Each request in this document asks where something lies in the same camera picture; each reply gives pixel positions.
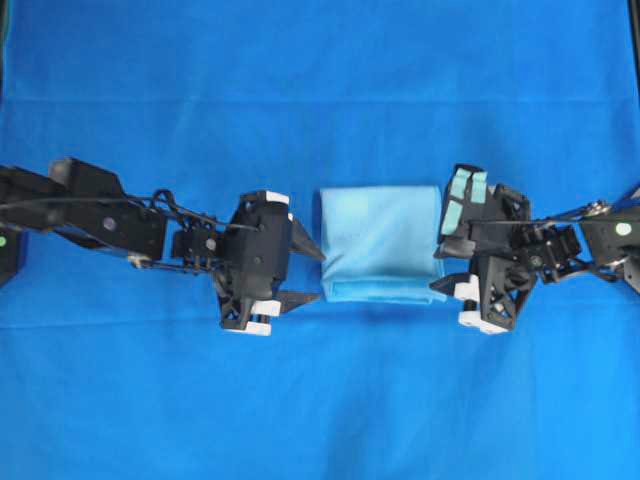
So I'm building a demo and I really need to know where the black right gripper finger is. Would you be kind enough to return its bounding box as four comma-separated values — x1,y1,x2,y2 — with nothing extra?
430,272,480,300
434,237,475,258

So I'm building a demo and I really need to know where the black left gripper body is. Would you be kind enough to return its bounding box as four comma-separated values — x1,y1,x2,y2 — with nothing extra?
213,190,293,335

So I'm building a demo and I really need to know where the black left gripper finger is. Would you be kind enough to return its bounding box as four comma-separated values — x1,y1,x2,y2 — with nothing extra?
275,291,320,315
290,218,326,260

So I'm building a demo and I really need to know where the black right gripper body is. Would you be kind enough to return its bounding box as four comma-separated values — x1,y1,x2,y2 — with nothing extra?
438,164,536,334

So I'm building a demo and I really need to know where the light blue towel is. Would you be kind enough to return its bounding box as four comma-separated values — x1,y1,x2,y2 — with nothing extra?
319,185,446,305

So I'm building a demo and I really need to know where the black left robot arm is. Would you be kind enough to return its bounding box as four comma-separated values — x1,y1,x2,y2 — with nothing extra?
1,158,325,336

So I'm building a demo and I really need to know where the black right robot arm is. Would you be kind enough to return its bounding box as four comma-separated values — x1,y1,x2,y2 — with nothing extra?
430,164,639,334

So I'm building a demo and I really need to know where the dark blue table cloth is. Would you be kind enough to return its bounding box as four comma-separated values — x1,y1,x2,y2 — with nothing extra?
1,1,639,479

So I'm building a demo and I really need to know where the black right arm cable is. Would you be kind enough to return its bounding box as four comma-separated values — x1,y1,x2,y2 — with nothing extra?
469,199,616,226

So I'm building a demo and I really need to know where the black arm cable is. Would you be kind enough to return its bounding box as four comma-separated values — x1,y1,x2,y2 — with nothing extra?
469,199,616,226
0,188,264,234

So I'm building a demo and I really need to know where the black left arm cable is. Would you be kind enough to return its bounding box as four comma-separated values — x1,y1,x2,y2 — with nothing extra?
0,188,264,234

